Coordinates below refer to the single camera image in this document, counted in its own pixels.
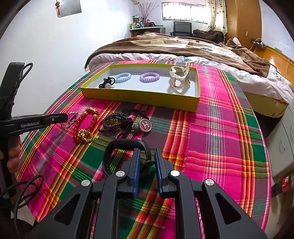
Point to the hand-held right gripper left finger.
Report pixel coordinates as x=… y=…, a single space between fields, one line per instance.
x=136 y=170

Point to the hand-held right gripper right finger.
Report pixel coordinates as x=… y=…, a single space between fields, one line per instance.
x=158 y=170

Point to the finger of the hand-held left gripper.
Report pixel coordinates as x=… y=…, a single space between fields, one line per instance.
x=57 y=118

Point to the rhinestone hair clip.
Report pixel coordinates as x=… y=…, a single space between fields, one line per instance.
x=69 y=120

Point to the black fitness band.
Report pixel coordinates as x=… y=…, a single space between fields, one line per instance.
x=108 y=156

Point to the yellow shallow box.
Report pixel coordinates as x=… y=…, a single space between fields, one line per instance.
x=137 y=101

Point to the white claw hair clip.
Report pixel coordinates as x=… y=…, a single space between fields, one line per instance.
x=174 y=73

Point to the person's left hand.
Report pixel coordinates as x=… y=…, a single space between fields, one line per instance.
x=13 y=156

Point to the plaid tablecloth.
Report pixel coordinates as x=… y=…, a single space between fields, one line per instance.
x=206 y=137

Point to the red hanging ornament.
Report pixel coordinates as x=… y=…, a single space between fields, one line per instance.
x=58 y=5

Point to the brown blanket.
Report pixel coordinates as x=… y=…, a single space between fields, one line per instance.
x=183 y=48

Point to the wooden dresser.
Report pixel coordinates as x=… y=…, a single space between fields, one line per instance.
x=147 y=31

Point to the yellow mattress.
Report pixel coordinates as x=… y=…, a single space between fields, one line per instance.
x=266 y=105

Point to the group of bottles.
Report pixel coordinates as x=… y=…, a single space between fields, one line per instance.
x=140 y=23

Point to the bed with brown blanket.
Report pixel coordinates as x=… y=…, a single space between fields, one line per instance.
x=252 y=85

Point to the grey drawer cabinet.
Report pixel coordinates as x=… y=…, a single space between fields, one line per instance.
x=282 y=142

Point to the red can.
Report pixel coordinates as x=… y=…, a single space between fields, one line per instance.
x=286 y=183

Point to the dry branches in vase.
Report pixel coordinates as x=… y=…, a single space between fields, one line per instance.
x=147 y=11

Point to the black chair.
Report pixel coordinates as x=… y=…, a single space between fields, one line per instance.
x=182 y=28

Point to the dark cloth pile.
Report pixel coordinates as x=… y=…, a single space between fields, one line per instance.
x=209 y=35

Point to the window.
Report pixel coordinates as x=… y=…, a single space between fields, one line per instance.
x=183 y=11

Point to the power strip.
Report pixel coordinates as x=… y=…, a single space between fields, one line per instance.
x=259 y=43

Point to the wooden headboard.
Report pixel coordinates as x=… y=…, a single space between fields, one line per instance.
x=275 y=55

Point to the spotted curtain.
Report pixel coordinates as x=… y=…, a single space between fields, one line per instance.
x=217 y=16

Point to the wooden wardrobe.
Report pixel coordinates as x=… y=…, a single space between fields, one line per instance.
x=243 y=20

